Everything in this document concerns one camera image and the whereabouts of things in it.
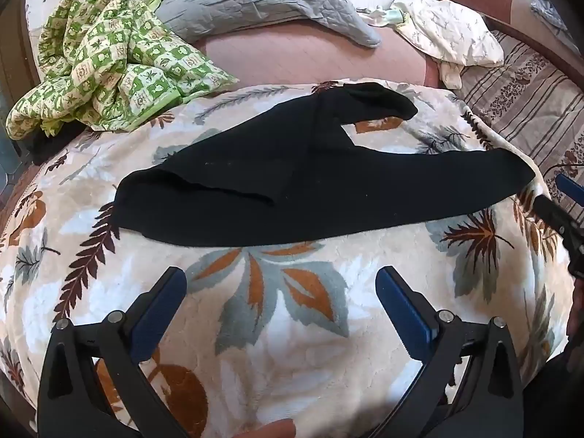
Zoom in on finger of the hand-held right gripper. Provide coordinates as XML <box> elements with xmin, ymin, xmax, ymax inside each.
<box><xmin>555</xmin><ymin>172</ymin><xmax>584</xmax><ymax>204</ymax></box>
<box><xmin>533</xmin><ymin>194</ymin><xmax>584</xmax><ymax>280</ymax></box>

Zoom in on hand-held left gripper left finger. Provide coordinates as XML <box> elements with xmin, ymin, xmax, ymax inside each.
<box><xmin>37</xmin><ymin>266</ymin><xmax>189</xmax><ymax>438</ymax></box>

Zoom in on pink bed sheet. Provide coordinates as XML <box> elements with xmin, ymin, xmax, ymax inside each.
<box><xmin>189</xmin><ymin>20</ymin><xmax>445</xmax><ymax>97</ymax></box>

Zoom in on person's dark clothing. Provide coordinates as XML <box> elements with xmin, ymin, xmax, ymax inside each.
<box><xmin>536</xmin><ymin>301</ymin><xmax>584</xmax><ymax>438</ymax></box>

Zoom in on leaf print fleece blanket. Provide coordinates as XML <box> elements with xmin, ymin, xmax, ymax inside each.
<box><xmin>0</xmin><ymin>80</ymin><xmax>576</xmax><ymax>438</ymax></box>

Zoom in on person's left hand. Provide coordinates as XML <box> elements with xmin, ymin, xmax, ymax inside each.
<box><xmin>228</xmin><ymin>417</ymin><xmax>298</xmax><ymax>438</ymax></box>

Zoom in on black pants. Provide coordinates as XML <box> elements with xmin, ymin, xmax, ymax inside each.
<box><xmin>113</xmin><ymin>82</ymin><xmax>535</xmax><ymax>248</ymax></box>

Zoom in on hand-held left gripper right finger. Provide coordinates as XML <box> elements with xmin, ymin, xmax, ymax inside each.
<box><xmin>375</xmin><ymin>266</ymin><xmax>525</xmax><ymax>438</ymax></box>

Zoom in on white patterned cloth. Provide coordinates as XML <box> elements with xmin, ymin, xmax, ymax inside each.
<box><xmin>390</xmin><ymin>0</ymin><xmax>505</xmax><ymax>89</ymax></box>

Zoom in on green patterned cloth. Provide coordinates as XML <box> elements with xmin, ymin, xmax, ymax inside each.
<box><xmin>5</xmin><ymin>0</ymin><xmax>240</xmax><ymax>141</ymax></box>

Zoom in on pale green small cloth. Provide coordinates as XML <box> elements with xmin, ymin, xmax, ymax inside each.
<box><xmin>364</xmin><ymin>6</ymin><xmax>406</xmax><ymax>27</ymax></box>

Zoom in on grey quilted cloth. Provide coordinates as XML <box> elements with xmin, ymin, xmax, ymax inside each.
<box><xmin>529</xmin><ymin>0</ymin><xmax>572</xmax><ymax>34</ymax></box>

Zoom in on striped brown floral cover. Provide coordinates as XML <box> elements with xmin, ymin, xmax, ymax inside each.
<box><xmin>456</xmin><ymin>31</ymin><xmax>584</xmax><ymax>201</ymax></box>

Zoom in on grey quilted pillow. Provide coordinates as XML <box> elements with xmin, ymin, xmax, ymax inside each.
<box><xmin>153</xmin><ymin>0</ymin><xmax>383</xmax><ymax>49</ymax></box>

